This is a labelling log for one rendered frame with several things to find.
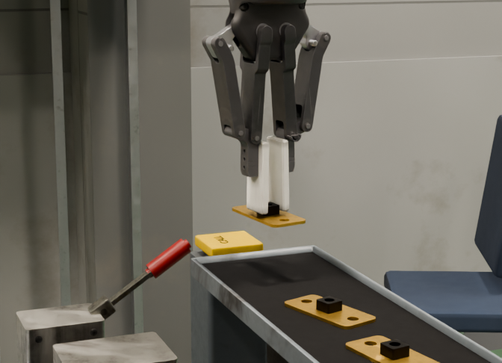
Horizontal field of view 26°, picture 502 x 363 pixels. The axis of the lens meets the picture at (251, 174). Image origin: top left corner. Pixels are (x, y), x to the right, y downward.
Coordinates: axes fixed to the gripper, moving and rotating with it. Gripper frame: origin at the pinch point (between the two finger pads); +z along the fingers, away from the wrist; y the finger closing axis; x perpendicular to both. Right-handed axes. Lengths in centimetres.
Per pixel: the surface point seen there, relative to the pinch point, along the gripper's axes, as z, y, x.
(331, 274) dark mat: 9.8, -4.8, 4.0
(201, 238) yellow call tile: 9.8, -0.2, -14.3
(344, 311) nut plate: 9.5, 1.1, 14.5
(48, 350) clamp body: 22.4, 15.0, -22.3
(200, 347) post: 21.8, 0.9, -12.9
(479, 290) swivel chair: 80, -165, -147
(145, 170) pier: 43, -78, -197
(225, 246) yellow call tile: 9.8, -0.9, -10.1
